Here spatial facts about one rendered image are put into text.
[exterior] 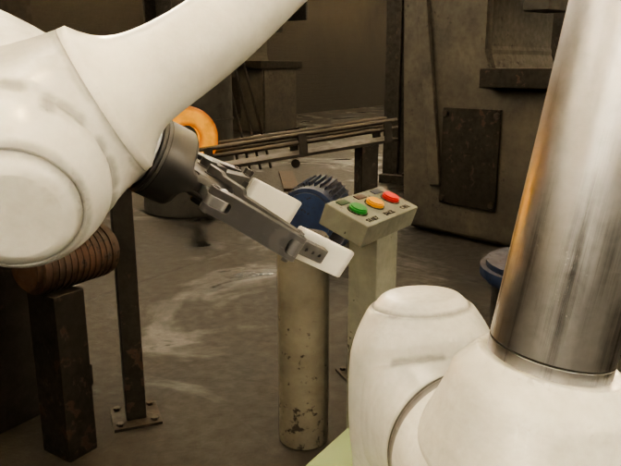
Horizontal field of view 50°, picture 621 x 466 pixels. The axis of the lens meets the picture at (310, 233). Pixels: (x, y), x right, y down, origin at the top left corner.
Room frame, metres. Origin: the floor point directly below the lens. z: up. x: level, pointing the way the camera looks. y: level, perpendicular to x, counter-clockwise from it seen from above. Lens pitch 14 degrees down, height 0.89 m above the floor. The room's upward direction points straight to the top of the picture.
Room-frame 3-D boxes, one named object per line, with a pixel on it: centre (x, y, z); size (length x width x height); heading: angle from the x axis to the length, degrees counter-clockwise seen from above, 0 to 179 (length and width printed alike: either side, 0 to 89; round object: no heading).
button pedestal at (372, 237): (1.41, -0.14, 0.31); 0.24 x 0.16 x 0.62; 147
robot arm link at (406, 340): (0.68, -0.13, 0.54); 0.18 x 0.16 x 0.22; 15
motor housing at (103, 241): (1.45, 0.55, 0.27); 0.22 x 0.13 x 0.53; 147
